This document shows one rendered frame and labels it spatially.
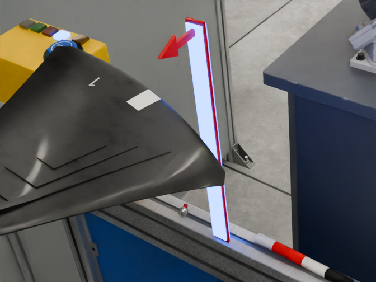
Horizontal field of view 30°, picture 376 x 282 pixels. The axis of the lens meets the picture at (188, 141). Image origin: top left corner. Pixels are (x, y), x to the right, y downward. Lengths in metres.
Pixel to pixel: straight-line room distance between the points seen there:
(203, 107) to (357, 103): 0.23
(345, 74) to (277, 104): 1.64
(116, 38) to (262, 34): 1.39
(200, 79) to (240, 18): 2.42
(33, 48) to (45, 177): 0.43
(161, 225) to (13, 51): 0.32
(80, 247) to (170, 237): 0.28
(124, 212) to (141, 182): 0.46
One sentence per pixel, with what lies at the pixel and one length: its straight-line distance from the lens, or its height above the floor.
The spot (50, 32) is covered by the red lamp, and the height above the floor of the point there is 1.08.
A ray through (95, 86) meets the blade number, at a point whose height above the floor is 1.18.
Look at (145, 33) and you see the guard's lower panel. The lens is 1.82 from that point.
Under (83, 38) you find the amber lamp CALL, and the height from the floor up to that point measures 1.08.
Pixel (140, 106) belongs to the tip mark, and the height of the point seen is 1.16.
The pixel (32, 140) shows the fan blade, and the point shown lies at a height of 1.18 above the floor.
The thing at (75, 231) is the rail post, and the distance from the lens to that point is 1.22.
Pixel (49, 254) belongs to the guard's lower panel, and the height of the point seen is 0.27.
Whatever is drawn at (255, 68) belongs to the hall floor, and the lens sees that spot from 2.83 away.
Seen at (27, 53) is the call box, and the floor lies 1.07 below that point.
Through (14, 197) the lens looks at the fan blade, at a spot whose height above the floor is 1.18.
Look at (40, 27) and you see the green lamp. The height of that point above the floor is 1.08.
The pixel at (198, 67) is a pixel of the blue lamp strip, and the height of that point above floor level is 1.14.
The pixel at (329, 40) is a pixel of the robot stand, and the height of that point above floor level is 1.00.
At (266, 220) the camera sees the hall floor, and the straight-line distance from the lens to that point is 2.17.
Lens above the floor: 1.55
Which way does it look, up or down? 38 degrees down
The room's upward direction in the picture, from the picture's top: 8 degrees counter-clockwise
